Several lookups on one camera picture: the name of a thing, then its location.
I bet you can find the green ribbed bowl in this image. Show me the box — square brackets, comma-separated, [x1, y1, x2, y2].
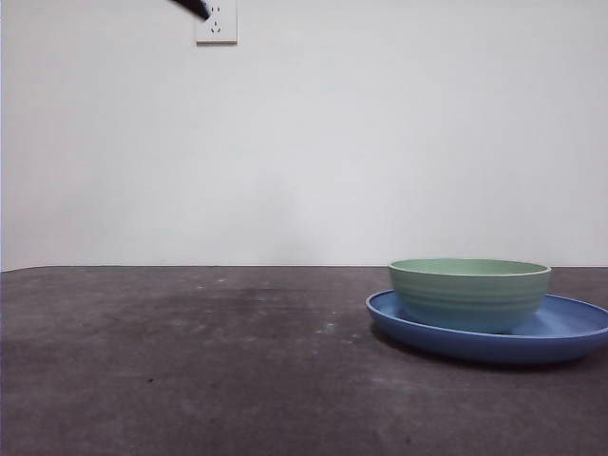
[388, 257, 553, 335]

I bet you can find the blue round plate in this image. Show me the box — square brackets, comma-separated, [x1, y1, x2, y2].
[365, 288, 608, 366]

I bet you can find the white wall socket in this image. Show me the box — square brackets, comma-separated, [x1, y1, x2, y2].
[196, 0, 238, 48]

